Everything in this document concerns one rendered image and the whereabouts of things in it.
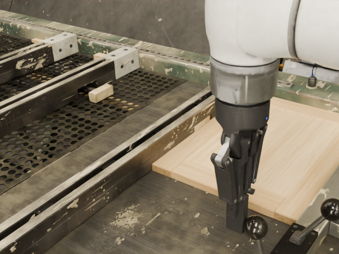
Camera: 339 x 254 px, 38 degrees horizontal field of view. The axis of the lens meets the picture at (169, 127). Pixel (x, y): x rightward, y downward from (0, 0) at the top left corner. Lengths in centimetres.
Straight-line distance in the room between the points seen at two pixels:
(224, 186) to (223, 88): 15
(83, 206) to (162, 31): 192
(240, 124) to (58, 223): 47
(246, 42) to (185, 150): 65
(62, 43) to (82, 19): 137
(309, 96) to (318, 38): 90
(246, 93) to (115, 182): 52
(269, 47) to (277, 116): 81
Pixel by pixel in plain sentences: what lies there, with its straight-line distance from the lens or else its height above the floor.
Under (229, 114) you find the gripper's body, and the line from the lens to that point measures 64.
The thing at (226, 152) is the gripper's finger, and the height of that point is 167.
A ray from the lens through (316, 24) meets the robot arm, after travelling 54.
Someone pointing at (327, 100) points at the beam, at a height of 90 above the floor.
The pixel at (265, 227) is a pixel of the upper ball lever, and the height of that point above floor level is 155.
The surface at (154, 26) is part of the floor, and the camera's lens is 286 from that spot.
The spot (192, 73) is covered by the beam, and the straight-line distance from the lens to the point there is 161.
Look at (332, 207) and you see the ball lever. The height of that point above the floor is 146.
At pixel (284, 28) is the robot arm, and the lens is 56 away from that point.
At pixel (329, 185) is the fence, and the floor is 121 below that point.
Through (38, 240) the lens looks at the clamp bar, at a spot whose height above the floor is 160.
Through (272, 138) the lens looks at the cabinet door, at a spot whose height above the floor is 107.
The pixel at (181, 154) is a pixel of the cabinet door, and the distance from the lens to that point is 118.
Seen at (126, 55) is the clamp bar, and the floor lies 97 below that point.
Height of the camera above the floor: 227
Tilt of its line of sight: 58 degrees down
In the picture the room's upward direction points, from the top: 77 degrees counter-clockwise
